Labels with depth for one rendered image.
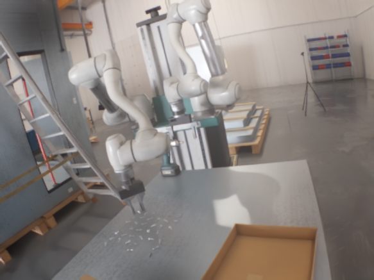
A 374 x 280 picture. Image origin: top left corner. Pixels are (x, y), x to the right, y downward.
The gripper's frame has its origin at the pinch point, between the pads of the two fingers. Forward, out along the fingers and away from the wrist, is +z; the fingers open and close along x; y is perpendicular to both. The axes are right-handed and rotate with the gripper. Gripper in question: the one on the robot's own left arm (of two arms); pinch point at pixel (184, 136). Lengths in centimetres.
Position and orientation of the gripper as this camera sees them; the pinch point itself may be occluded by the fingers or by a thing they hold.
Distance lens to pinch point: 150.3
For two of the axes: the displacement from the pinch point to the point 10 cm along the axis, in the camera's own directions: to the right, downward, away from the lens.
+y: -2.8, 3.4, -9.0
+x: 9.3, -1.3, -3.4
